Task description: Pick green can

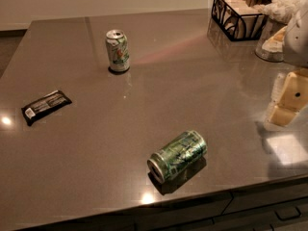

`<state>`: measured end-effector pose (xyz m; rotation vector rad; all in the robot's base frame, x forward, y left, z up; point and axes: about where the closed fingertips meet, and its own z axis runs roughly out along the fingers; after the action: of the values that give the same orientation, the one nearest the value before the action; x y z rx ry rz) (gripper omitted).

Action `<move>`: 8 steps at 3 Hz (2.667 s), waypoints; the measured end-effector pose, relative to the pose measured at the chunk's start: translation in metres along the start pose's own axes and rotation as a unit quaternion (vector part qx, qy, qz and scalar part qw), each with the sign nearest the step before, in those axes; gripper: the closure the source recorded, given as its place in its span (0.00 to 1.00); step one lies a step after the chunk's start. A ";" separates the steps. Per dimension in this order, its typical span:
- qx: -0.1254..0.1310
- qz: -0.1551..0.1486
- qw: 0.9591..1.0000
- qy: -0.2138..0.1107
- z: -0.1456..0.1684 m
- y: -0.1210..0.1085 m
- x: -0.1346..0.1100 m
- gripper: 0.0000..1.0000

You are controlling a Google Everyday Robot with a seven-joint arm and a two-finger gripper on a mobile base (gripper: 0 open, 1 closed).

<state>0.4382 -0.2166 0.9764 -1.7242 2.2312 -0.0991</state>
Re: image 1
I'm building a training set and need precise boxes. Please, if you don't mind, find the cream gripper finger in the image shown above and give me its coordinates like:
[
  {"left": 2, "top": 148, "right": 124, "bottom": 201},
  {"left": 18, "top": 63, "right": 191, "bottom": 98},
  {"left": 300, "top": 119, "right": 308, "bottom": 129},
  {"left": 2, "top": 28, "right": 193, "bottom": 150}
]
[{"left": 268, "top": 68, "right": 308, "bottom": 127}]

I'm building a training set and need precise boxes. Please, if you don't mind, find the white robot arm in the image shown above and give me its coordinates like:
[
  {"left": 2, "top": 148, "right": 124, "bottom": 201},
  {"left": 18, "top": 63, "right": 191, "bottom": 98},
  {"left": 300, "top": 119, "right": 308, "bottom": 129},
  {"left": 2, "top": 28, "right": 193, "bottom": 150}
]
[{"left": 265, "top": 0, "right": 308, "bottom": 127}]

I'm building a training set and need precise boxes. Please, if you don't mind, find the green can lying down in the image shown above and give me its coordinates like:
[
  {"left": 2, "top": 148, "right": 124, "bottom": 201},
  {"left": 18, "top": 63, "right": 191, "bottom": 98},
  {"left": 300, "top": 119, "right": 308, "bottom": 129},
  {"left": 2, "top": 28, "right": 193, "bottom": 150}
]
[{"left": 147, "top": 130, "right": 207, "bottom": 184}]

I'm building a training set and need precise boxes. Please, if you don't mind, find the upright white green soda can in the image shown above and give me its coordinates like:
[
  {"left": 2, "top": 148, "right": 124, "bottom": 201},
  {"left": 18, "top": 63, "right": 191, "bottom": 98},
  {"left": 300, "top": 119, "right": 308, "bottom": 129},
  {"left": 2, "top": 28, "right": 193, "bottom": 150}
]
[{"left": 105, "top": 29, "right": 130, "bottom": 73}]

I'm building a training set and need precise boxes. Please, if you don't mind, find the black snack bar wrapper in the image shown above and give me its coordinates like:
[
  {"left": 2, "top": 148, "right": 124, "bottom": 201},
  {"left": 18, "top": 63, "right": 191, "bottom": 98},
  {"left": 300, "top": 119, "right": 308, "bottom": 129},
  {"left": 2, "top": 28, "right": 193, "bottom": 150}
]
[{"left": 21, "top": 90, "right": 72, "bottom": 126}]

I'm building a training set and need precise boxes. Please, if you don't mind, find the black wire napkin basket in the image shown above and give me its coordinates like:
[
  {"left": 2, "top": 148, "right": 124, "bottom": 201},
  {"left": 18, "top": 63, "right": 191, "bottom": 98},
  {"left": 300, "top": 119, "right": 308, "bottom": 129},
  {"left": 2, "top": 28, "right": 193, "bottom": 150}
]
[{"left": 211, "top": 0, "right": 267, "bottom": 41}]

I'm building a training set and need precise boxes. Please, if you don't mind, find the drawer front with handle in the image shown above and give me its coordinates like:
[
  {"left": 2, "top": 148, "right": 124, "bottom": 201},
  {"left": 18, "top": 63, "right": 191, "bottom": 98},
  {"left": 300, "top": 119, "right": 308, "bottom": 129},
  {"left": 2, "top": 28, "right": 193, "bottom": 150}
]
[{"left": 220, "top": 180, "right": 308, "bottom": 231}]

